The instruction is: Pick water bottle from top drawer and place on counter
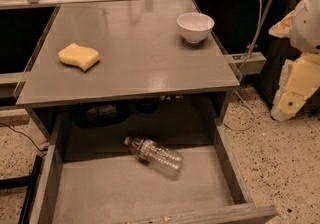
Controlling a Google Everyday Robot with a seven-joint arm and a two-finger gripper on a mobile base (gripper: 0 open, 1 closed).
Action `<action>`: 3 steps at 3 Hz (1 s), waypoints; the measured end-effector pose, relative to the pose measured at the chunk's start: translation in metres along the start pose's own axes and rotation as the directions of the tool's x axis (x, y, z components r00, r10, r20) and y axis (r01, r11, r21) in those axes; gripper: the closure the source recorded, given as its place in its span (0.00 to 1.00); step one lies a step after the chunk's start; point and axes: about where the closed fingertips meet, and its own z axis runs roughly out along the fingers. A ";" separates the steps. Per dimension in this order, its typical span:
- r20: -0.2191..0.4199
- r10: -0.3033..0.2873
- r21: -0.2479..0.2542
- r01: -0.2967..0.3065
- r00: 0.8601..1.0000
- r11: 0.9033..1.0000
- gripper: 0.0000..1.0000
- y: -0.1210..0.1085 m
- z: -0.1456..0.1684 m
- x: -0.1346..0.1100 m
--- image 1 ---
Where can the yellow sponge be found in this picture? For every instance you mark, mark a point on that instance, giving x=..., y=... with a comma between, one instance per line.
x=79, y=56

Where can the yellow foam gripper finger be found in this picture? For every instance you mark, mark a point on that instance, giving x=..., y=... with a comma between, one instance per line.
x=299, y=80
x=282, y=28

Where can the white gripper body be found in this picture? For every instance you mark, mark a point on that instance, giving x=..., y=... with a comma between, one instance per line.
x=307, y=23

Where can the grey cabinet counter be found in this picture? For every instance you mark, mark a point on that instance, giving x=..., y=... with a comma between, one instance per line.
x=141, y=54

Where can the clear plastic water bottle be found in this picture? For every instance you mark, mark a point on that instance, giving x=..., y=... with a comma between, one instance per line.
x=158, y=156

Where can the white ceramic bowl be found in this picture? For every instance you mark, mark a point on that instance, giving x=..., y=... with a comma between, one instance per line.
x=195, y=27

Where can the open grey top drawer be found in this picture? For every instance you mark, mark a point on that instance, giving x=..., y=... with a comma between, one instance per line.
x=89, y=177

